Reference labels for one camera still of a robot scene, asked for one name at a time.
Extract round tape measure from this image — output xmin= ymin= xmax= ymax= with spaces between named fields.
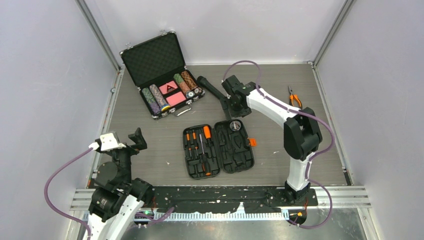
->
xmin=229 ymin=120 xmax=242 ymax=132

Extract long black orange screwdriver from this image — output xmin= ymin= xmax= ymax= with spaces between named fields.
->
xmin=203 ymin=125 xmax=212 ymax=144

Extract small black orange screwdriver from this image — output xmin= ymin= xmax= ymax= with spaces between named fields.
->
xmin=191 ymin=130 xmax=199 ymax=158
xmin=185 ymin=132 xmax=193 ymax=159

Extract orange case latch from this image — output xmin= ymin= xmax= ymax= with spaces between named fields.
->
xmin=248 ymin=138 xmax=257 ymax=147

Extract black plastic tool case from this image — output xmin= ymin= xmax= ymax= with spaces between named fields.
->
xmin=182 ymin=119 xmax=255 ymax=180

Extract orange handled pliers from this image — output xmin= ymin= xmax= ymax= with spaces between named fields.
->
xmin=288 ymin=85 xmax=303 ymax=109

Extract black orange medium screwdriver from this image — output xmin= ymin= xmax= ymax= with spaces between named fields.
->
xmin=199 ymin=133 xmax=212 ymax=177

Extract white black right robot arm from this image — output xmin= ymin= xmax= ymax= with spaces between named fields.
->
xmin=221 ymin=75 xmax=323 ymax=205

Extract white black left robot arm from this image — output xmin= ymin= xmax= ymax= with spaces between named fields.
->
xmin=84 ymin=127 xmax=155 ymax=240

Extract black orange flashlight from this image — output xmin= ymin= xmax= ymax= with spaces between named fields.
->
xmin=196 ymin=76 xmax=225 ymax=100

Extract pink card deck lower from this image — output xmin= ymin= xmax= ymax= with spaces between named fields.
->
xmin=165 ymin=91 xmax=187 ymax=107

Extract pink card deck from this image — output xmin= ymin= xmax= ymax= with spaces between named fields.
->
xmin=159 ymin=80 xmax=179 ymax=95
xmin=165 ymin=91 xmax=187 ymax=107

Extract pink card deck upper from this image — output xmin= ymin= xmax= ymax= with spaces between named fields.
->
xmin=159 ymin=80 xmax=179 ymax=95

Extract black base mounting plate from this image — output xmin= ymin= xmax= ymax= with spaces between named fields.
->
xmin=143 ymin=186 xmax=318 ymax=214

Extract black poker chip case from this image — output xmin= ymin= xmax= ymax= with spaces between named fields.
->
xmin=119 ymin=31 xmax=206 ymax=120

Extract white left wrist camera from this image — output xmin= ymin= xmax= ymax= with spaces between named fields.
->
xmin=88 ymin=131 xmax=127 ymax=153

